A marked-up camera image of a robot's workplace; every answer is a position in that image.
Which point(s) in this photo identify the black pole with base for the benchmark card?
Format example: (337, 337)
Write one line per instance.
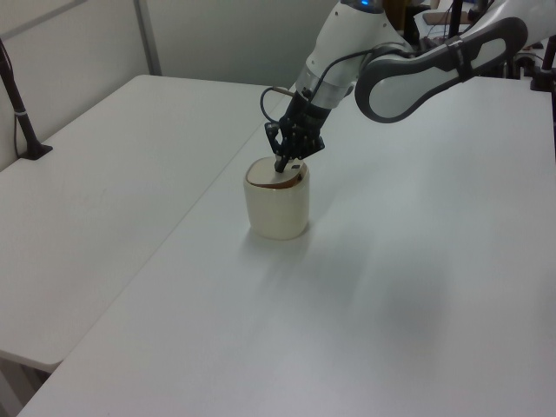
(19, 113)

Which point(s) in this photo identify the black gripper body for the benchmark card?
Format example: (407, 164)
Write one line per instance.
(299, 134)

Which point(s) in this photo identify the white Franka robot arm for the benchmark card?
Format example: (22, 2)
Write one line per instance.
(391, 82)

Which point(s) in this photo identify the black stand with clamp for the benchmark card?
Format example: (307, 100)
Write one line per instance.
(545, 69)

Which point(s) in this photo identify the cream trash bin lid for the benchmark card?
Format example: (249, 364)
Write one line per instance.
(262, 172)

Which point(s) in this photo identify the cream ceramic cup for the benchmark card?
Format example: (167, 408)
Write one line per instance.
(278, 213)

